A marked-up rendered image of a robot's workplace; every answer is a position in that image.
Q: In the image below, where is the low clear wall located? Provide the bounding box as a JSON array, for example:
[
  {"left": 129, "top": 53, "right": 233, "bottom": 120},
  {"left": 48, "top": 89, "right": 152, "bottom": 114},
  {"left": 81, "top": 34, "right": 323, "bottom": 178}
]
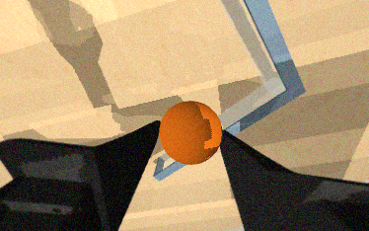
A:
[{"left": 155, "top": 0, "right": 286, "bottom": 174}]

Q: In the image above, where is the orange ball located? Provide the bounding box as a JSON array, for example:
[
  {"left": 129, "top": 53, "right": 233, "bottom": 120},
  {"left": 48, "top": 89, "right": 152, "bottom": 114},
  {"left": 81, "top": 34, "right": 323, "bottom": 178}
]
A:
[{"left": 159, "top": 101, "right": 222, "bottom": 165}]

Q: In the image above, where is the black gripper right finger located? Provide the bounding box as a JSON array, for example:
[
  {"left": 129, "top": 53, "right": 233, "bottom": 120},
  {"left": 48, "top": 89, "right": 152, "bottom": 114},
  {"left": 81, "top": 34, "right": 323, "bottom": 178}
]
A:
[{"left": 220, "top": 130, "right": 369, "bottom": 231}]

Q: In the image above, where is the grey-blue flat bar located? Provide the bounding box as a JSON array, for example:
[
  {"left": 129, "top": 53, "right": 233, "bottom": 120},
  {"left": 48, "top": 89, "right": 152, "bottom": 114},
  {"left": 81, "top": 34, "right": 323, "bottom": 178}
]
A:
[{"left": 153, "top": 0, "right": 306, "bottom": 182}]

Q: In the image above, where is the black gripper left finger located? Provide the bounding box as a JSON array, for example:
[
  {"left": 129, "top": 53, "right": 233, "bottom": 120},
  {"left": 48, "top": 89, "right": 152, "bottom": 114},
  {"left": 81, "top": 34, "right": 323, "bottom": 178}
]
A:
[{"left": 0, "top": 120, "right": 161, "bottom": 231}]

